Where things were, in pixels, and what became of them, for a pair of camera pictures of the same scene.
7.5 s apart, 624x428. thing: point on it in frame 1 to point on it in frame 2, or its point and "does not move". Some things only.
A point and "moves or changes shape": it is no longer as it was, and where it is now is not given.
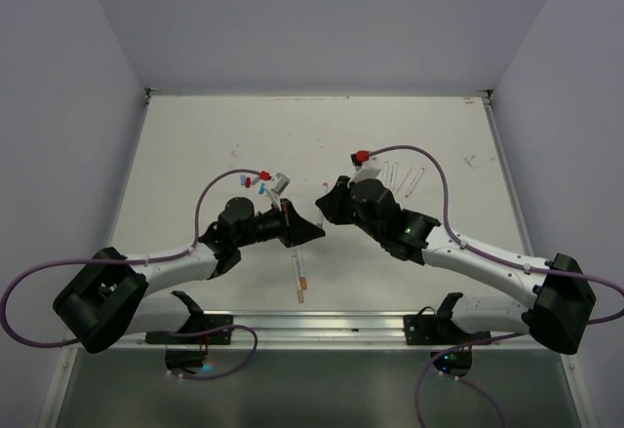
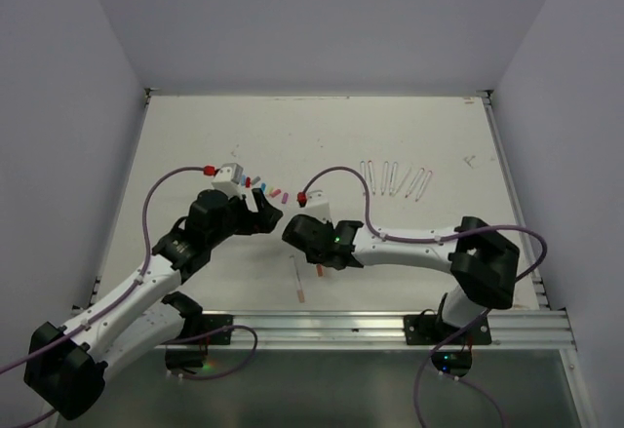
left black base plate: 214,330 does not move
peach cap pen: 300,292 does not move
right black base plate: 440,329 does not move
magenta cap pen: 320,222 moves or changes shape
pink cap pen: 414,182 does not move
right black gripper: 332,201 to 310,256
